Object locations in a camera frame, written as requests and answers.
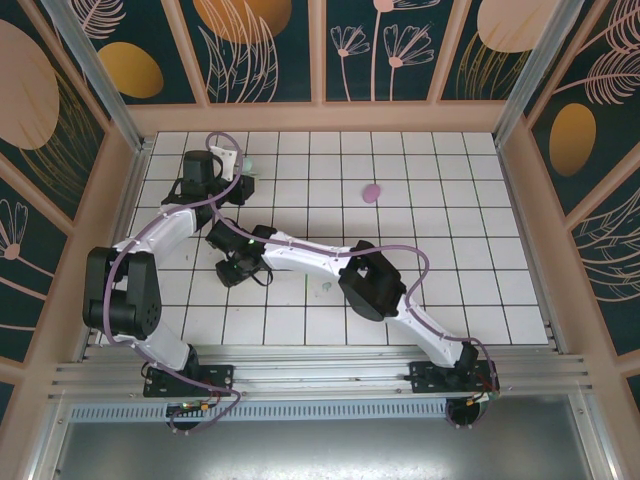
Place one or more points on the purple earbud charging case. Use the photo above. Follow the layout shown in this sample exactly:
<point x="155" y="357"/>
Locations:
<point x="372" y="193"/>

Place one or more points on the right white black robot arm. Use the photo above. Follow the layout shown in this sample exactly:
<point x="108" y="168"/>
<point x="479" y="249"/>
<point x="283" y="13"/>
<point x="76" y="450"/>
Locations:
<point x="370" y="285"/>

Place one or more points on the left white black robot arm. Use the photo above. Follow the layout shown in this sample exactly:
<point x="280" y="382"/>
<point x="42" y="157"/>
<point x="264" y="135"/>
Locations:
<point x="125" y="295"/>

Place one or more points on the grey metal sheet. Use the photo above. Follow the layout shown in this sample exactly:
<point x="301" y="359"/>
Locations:
<point x="320" y="450"/>

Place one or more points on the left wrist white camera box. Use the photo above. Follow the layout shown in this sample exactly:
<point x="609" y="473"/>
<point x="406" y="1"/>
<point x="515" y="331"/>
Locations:
<point x="222" y="160"/>

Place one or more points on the aluminium side rail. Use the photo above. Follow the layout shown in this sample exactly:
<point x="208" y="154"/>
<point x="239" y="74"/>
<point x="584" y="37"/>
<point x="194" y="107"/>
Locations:
<point x="522" y="215"/>
<point x="125" y="215"/>

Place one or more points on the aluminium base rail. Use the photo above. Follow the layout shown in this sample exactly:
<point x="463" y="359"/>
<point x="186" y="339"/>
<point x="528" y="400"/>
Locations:
<point x="320" y="370"/>

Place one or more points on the aluminium frame post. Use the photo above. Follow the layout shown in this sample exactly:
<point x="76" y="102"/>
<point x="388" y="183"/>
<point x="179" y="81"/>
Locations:
<point x="535" y="75"/>
<point x="100" y="75"/>

